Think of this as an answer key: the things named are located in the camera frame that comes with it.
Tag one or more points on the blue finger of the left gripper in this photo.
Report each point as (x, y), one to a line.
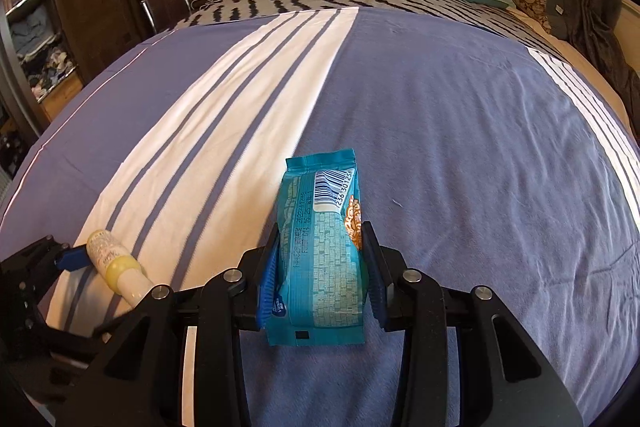
(73, 259)

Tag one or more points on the blue white striped bedspread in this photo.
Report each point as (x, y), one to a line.
(501, 183)

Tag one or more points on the large yellow cap bottle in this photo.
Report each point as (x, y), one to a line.
(120, 270)

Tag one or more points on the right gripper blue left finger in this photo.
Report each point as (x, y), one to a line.
(267, 277)

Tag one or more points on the teal snack wrapper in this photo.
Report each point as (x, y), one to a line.
(322, 281)

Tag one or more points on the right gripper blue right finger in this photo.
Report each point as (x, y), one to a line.
(377, 273)

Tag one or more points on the zebra patterned sheet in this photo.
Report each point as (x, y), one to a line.
(495, 20)

